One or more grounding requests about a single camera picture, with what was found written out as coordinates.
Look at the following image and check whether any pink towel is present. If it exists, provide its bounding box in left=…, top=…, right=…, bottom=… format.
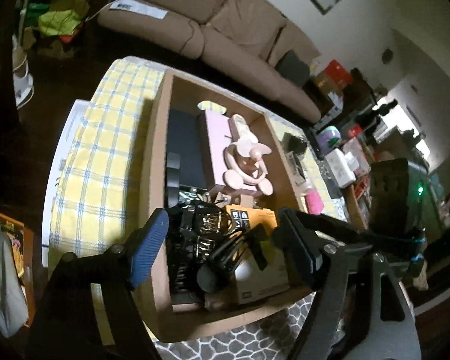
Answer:
left=305, top=189, right=324, bottom=215

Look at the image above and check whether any black hairbrush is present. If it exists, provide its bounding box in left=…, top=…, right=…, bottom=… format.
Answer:
left=166, top=152, right=180, bottom=208

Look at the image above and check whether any white tissue box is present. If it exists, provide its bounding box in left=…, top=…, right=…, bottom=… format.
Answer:
left=325, top=149, right=357, bottom=189

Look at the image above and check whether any grey patterned rug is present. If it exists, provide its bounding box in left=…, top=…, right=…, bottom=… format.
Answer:
left=152, top=293, right=315, bottom=359

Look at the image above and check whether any purple round container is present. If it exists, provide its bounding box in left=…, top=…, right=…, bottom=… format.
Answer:
left=316, top=126, right=341, bottom=155

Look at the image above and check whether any orange hard drive box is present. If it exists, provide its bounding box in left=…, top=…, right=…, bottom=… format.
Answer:
left=226, top=205, right=290, bottom=305

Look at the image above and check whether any yellow plaid table cloth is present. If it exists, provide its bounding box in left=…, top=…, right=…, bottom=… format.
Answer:
left=46, top=58, right=350, bottom=263

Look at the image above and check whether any pink handheld fan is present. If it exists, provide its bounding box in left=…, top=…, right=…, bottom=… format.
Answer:
left=223, top=114, right=274, bottom=196

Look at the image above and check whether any red box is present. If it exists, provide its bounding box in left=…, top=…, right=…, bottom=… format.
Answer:
left=323, top=59, right=353, bottom=90

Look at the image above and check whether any cardboard box tray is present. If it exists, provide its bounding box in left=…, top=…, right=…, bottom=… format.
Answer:
left=132, top=70, right=324, bottom=344

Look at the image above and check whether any dark cushion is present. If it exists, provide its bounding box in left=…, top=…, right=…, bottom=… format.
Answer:
left=275, top=49, right=310, bottom=88

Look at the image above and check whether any pink box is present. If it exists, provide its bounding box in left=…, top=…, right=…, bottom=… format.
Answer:
left=198, top=110, right=232, bottom=194

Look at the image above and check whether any dark blue notebook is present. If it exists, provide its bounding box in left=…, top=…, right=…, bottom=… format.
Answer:
left=167, top=110, right=206, bottom=189

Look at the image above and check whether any brown sofa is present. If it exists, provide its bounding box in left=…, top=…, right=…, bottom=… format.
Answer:
left=98, top=0, right=321, bottom=124

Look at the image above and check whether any green clothing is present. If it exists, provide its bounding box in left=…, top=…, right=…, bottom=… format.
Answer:
left=38, top=10, right=81, bottom=37

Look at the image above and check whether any white paper on sofa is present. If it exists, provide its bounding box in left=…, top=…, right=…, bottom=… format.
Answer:
left=110, top=0, right=168, bottom=20

